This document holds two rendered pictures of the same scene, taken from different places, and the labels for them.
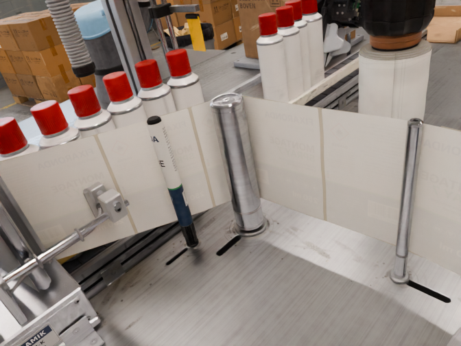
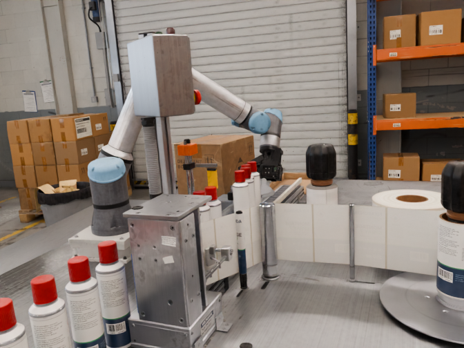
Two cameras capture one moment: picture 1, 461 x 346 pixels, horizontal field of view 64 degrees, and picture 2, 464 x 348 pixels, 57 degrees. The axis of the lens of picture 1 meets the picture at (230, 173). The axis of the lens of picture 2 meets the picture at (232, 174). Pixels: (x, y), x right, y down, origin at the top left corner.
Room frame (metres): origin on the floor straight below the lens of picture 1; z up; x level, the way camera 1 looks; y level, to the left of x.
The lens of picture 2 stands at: (-0.44, 0.52, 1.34)
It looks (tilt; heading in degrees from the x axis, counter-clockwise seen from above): 11 degrees down; 332
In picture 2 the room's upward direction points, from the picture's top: 4 degrees counter-clockwise
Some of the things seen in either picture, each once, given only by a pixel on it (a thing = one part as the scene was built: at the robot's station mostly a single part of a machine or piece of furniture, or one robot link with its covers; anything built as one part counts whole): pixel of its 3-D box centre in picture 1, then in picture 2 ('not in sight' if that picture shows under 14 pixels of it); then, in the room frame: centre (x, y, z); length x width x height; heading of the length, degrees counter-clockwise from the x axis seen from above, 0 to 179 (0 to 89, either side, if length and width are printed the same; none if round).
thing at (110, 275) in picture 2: not in sight; (113, 295); (0.31, 0.38, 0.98); 0.05 x 0.05 x 0.20
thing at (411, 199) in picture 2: not in sight; (411, 224); (0.30, -0.41, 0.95); 0.20 x 0.20 x 0.14
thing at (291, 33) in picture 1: (289, 60); (246, 197); (0.75, -0.17, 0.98); 0.05 x 0.05 x 0.20
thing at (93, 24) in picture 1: (105, 32); (108, 179); (0.97, 0.23, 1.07); 0.13 x 0.12 x 0.14; 164
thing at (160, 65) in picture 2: not in sight; (161, 77); (0.62, 0.14, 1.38); 0.17 x 0.10 x 0.19; 4
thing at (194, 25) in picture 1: (195, 32); (212, 178); (0.64, 0.01, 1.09); 0.03 x 0.01 x 0.06; 39
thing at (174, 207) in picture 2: not in sight; (169, 205); (0.28, 0.27, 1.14); 0.14 x 0.11 x 0.01; 129
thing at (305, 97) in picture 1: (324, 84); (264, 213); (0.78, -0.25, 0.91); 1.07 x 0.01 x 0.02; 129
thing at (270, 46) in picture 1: (273, 68); (241, 201); (0.71, -0.13, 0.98); 0.05 x 0.05 x 0.20
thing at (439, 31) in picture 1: (430, 22); (300, 182); (1.25, -0.77, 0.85); 0.30 x 0.26 x 0.04; 129
